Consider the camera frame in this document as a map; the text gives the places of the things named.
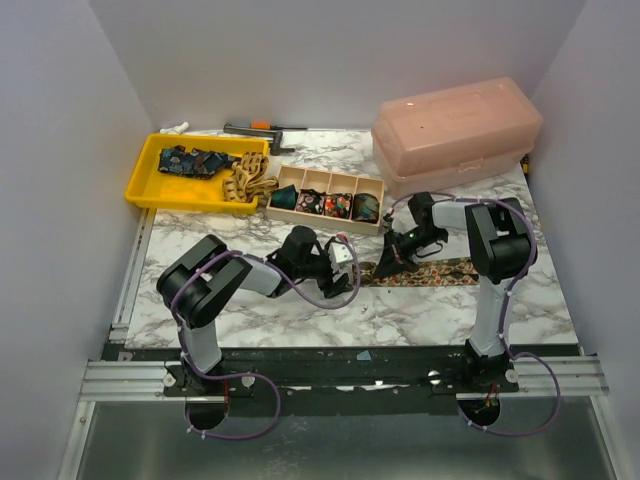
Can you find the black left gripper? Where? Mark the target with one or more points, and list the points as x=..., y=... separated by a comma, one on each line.
x=329, y=286

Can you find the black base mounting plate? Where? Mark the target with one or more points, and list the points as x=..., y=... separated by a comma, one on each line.
x=327, y=381

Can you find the black floral rolled tie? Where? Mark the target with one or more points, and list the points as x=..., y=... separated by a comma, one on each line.
x=310, y=201

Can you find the orange handled tool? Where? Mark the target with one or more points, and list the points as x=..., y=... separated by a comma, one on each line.
x=258, y=129

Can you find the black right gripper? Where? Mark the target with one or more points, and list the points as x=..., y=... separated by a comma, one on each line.
x=400, y=252

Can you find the aluminium rail frame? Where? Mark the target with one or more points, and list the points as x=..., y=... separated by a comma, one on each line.
x=523, y=436

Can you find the white plastic piece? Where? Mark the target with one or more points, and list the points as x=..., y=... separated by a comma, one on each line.
x=175, y=130

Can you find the dark green rolled tie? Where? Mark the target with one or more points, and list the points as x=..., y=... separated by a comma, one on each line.
x=284, y=198

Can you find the navy floral patterned tie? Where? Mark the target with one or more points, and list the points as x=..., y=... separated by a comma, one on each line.
x=194, y=163

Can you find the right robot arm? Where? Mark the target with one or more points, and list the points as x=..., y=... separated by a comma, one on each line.
x=502, y=247

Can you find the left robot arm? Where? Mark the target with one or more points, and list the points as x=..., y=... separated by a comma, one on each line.
x=199, y=285

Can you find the wooden compartment organizer box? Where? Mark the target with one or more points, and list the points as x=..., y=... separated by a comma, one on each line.
x=329, y=183

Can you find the green feather rolled tie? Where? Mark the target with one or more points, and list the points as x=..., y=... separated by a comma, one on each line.
x=365, y=208

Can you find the beige beetle patterned tie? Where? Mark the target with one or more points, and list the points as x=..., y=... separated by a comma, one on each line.
x=248, y=179

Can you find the paisley flamingo patterned tie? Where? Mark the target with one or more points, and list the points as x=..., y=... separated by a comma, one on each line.
x=438, y=273

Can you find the red floral rolled tie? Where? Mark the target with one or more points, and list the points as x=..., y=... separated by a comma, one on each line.
x=338, y=205

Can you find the yellow plastic tray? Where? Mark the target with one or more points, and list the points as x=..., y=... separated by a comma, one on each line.
x=149, y=188

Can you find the pink translucent plastic box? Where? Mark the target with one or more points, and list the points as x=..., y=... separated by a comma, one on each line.
x=450, y=137

